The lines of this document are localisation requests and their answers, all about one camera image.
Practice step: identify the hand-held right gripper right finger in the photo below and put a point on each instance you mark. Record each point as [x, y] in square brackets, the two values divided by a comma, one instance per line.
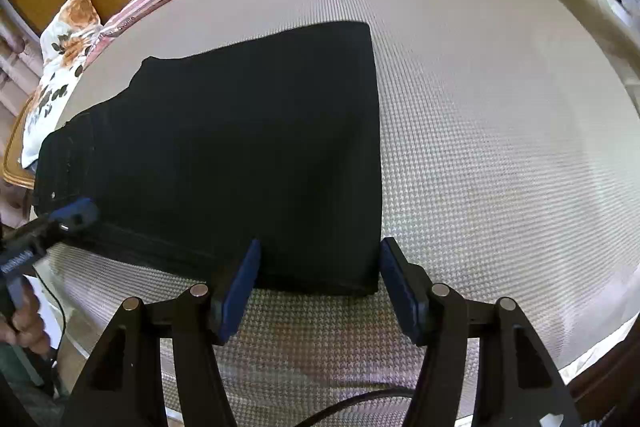
[402, 294]

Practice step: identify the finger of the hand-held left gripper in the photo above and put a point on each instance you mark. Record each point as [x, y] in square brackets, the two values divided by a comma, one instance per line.
[75, 213]

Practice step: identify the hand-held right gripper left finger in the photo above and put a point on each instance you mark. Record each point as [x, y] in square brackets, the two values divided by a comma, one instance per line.
[240, 294]

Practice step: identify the black pants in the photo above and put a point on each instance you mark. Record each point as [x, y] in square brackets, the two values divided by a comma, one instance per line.
[225, 157]

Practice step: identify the person's left hand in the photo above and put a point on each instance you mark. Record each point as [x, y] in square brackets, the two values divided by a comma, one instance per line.
[30, 324]

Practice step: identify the wicker chair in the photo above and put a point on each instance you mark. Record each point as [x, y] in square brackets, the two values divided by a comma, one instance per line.
[17, 157]

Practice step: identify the white floral pillow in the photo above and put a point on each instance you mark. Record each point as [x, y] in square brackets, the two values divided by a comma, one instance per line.
[60, 72]

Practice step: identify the grey woven bed mat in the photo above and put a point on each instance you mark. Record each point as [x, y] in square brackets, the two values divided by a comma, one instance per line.
[500, 182]

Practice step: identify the pink striped pillow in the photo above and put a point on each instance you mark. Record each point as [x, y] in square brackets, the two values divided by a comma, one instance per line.
[145, 2]

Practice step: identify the brown wooden bed frame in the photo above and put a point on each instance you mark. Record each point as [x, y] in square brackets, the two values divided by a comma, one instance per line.
[610, 367]

